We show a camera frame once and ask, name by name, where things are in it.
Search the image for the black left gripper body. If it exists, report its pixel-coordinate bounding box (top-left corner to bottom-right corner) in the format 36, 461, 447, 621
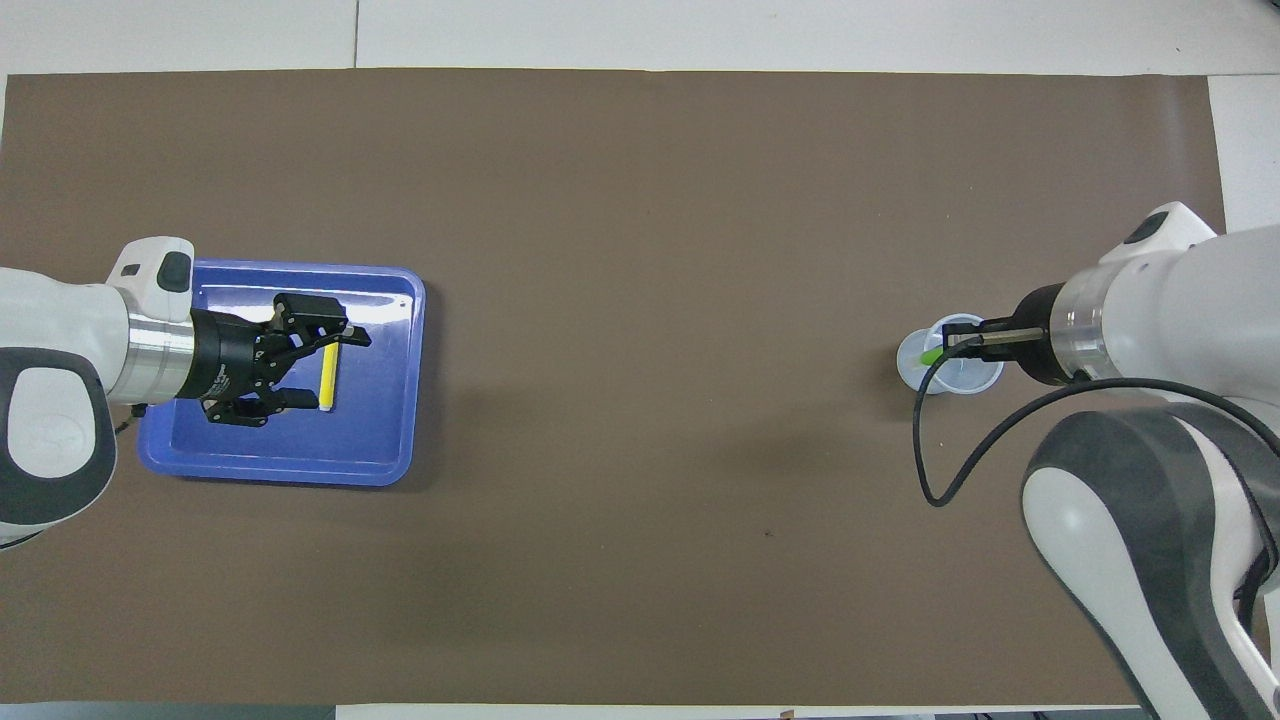
190, 310, 279, 401

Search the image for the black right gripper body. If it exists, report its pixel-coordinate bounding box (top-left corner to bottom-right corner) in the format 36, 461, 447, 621
985, 283, 1066, 386

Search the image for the blue plastic tray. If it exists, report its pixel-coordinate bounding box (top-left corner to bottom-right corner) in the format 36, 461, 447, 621
137, 259, 427, 488

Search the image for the brown table mat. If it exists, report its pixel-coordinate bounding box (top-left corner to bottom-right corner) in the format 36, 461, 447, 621
0, 68, 1276, 706

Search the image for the translucent mesh pen cup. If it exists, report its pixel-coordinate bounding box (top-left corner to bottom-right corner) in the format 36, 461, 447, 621
897, 313, 1005, 396

